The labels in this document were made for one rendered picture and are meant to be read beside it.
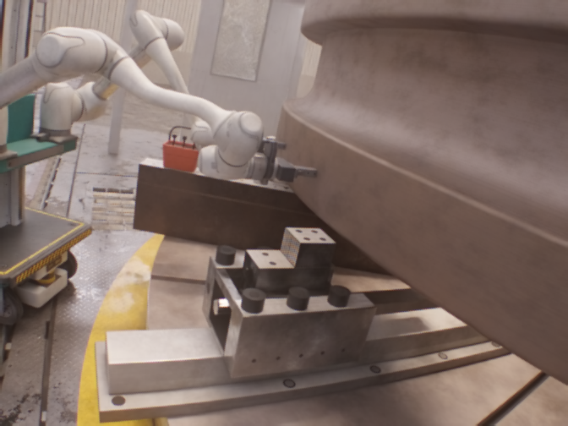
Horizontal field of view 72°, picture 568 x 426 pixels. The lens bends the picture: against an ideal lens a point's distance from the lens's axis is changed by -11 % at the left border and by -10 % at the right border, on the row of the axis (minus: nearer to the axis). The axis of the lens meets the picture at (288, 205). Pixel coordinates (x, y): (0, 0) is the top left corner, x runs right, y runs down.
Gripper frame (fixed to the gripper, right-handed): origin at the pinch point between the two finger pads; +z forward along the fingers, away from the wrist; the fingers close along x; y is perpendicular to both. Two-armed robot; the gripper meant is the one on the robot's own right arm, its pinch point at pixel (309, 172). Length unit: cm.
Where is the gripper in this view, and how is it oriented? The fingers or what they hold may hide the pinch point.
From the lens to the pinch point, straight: 147.6
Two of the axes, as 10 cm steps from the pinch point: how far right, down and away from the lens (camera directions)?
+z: 9.1, 0.7, 4.0
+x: 3.5, 3.6, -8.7
